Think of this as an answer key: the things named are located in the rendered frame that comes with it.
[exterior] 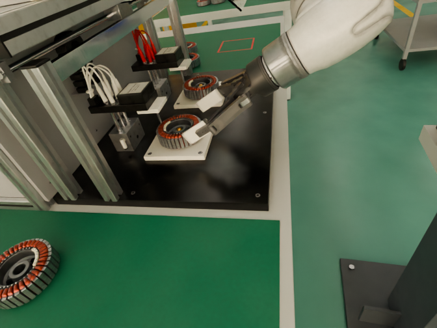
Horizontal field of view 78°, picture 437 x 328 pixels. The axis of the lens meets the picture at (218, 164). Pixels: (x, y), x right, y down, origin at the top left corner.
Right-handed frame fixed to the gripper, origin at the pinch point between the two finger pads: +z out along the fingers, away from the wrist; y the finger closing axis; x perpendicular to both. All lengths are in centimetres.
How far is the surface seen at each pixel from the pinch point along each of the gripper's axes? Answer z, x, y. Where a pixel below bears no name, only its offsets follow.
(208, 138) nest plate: 0.6, -5.1, -0.9
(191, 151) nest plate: 3.2, -3.6, -6.1
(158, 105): 4.1, 8.3, -1.2
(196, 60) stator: 14, 2, 55
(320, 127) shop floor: 0, -96, 117
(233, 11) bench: 14, -3, 157
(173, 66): 6.2, 9.9, 20.7
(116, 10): 6.8, 29.0, 18.5
